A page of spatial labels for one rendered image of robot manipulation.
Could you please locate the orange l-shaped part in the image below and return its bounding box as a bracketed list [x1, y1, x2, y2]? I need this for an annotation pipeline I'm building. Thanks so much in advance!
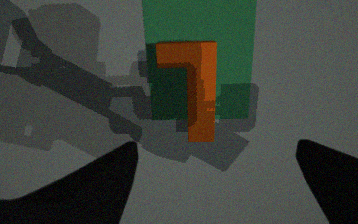
[155, 41, 217, 142]

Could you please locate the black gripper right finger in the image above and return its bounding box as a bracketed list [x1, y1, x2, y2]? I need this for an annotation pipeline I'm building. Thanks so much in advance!
[295, 139, 358, 224]

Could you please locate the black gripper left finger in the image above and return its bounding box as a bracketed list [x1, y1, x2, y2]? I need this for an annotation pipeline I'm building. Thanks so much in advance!
[0, 142, 138, 224]

